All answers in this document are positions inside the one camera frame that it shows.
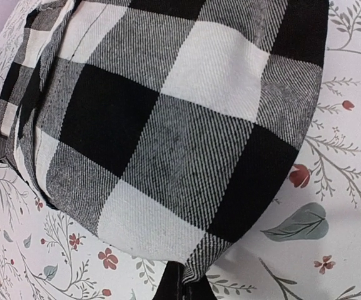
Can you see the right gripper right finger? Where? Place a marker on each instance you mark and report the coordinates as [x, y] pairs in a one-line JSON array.
[[200, 290]]

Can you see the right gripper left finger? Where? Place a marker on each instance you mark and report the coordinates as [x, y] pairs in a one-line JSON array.
[[171, 284]]

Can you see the black white plaid shirt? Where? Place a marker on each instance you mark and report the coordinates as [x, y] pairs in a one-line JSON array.
[[165, 128]]

